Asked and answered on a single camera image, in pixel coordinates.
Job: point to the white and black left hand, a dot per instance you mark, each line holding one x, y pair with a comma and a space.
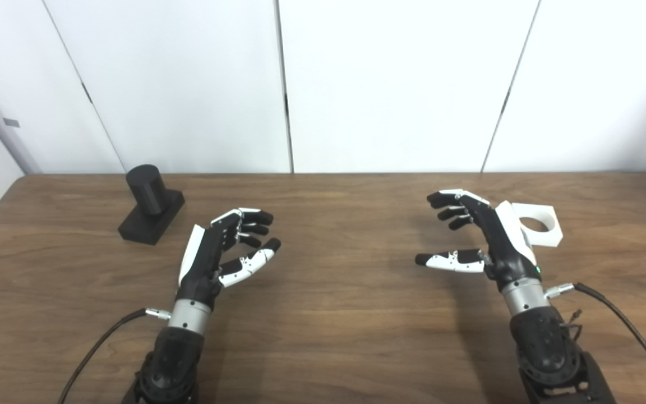
199, 264

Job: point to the white and black right hand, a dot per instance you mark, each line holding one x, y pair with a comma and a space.
505, 249

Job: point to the white square piece with hole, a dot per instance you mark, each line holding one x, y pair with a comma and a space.
547, 233

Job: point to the black peg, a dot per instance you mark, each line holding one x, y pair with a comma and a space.
146, 193

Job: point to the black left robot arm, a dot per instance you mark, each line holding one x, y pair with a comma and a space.
171, 359

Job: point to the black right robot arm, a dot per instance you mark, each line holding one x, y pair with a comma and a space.
547, 348

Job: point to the small grey wall label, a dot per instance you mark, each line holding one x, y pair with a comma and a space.
12, 122

